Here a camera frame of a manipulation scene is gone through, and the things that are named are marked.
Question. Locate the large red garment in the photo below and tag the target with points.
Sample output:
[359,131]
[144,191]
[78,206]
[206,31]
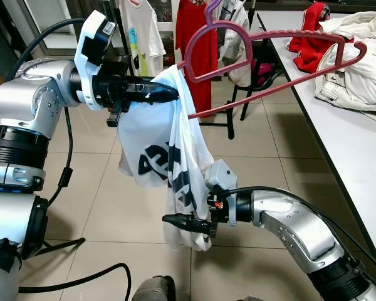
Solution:
[307,44]

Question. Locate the black stand legs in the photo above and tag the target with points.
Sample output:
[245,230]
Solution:
[59,246]

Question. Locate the hanging light grey shirt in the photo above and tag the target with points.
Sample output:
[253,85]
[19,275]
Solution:
[235,37]

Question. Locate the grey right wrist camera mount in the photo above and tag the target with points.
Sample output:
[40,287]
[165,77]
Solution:
[220,179]

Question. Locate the pink bag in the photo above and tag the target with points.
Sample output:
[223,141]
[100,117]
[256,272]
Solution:
[260,67]

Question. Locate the hanging red T-shirt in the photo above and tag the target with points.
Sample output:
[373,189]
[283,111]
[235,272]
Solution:
[200,94]

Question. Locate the hanging white colourful-print T-shirt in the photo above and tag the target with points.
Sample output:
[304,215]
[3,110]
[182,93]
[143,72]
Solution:
[138,31]

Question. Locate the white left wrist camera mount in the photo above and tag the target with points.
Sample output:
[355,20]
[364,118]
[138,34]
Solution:
[91,37]

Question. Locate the red clothes hanger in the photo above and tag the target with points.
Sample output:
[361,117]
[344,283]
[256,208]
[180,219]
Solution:
[269,88]

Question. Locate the cream white garment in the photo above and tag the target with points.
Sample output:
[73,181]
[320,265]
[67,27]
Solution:
[351,81]
[357,25]

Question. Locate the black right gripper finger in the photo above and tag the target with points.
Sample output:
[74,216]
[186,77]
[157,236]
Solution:
[185,222]

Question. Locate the white printed T-shirt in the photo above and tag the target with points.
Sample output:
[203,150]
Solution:
[150,144]

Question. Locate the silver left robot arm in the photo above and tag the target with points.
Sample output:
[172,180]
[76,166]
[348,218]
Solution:
[25,100]

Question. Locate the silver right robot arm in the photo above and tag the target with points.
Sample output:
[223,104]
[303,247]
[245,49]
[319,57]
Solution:
[288,226]

